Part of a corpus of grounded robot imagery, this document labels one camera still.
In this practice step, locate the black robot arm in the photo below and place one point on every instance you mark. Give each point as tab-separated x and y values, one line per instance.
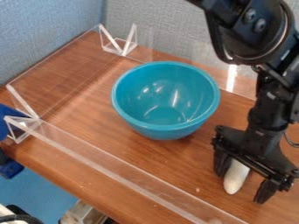
253	33

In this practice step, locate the clear acrylic front barrier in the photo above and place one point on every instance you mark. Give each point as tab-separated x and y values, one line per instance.
127	193

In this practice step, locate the white toy mushroom brown cap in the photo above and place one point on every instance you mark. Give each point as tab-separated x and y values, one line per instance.
235	177

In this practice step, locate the clear acrylic back barrier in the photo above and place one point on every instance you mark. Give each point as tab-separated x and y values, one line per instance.
146	45

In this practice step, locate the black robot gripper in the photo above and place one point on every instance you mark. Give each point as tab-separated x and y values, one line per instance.
255	148

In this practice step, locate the black and white object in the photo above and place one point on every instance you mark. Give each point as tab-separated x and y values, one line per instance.
14	215

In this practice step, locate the clear acrylic left barrier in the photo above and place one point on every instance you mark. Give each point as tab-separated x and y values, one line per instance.
46	85

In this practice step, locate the blue clamp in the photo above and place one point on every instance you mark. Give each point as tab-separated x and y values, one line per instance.
10	167

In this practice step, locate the blue plastic bowl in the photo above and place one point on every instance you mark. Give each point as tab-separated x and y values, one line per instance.
166	99

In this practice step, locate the clear acrylic barrier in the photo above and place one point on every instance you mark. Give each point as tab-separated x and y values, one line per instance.
146	45
127	193
46	85

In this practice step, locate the clear bracket under table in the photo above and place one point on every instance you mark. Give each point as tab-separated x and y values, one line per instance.
83	214

